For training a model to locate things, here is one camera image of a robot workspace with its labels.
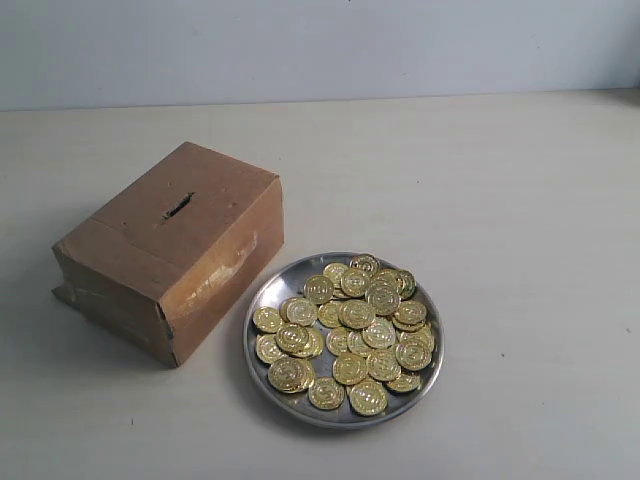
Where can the gold coin upper left standing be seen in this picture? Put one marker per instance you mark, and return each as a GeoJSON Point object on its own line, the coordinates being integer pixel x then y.
{"type": "Point", "coordinates": [318, 289]}

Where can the gold coin far left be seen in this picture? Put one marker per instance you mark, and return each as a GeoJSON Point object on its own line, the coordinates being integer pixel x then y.
{"type": "Point", "coordinates": [267, 319]}

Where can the round silver metal plate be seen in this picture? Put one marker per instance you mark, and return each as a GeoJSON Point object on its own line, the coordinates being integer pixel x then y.
{"type": "Point", "coordinates": [288, 282]}

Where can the gold coin left centre top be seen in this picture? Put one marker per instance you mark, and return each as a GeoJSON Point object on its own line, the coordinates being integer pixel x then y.
{"type": "Point", "coordinates": [293, 339]}

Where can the gold coin lower left stack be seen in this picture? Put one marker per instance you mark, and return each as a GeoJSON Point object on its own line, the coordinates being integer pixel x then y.
{"type": "Point", "coordinates": [291, 375]}

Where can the gold coin bottom left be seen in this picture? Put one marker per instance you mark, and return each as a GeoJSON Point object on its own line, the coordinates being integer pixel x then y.
{"type": "Point", "coordinates": [326, 393]}

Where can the brown cardboard slotted box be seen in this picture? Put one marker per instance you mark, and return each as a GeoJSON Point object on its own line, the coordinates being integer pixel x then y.
{"type": "Point", "coordinates": [163, 261]}

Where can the gold coin lower centre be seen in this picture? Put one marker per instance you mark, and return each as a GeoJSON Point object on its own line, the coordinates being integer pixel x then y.
{"type": "Point", "coordinates": [349, 369]}

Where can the gold coin front bottom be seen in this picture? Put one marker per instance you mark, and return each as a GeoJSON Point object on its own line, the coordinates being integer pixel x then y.
{"type": "Point", "coordinates": [368, 398]}

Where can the gold coin right side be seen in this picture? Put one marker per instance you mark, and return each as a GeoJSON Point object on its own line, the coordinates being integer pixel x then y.
{"type": "Point", "coordinates": [412, 355]}

